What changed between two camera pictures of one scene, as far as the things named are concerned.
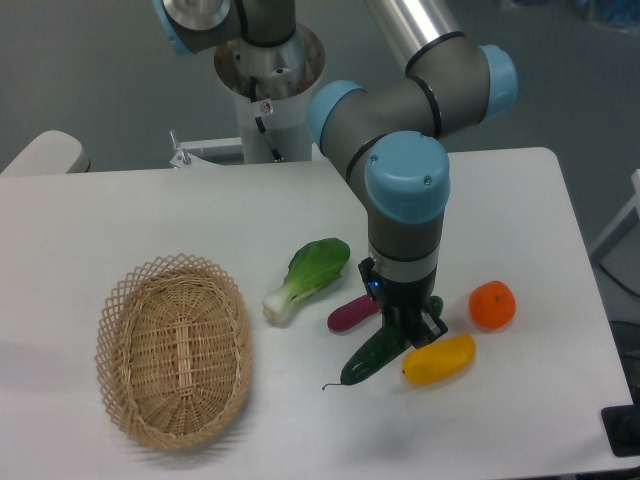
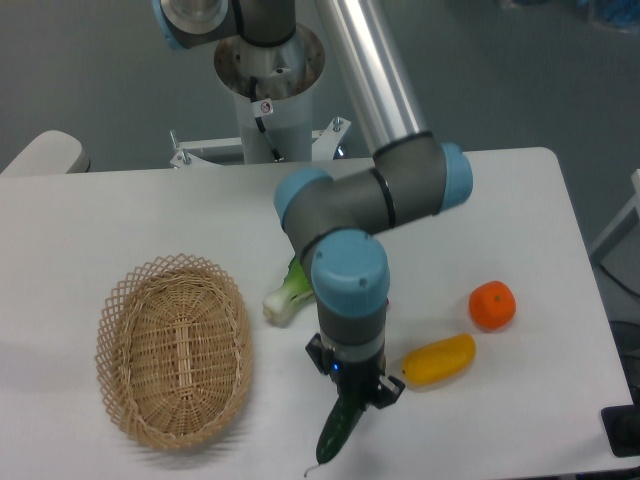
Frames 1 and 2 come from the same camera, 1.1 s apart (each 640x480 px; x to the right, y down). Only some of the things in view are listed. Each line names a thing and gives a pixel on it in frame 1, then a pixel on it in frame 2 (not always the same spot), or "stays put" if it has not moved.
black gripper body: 401,304 to 356,381
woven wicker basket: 174,350 stays put
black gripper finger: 392,317 to 344,388
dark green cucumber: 379,351 to 337,428
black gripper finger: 431,329 to 385,396
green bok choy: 313,267 stays put
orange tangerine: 492,305 stays put
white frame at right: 629,218 stays put
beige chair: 52,152 stays put
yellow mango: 439,360 stays put
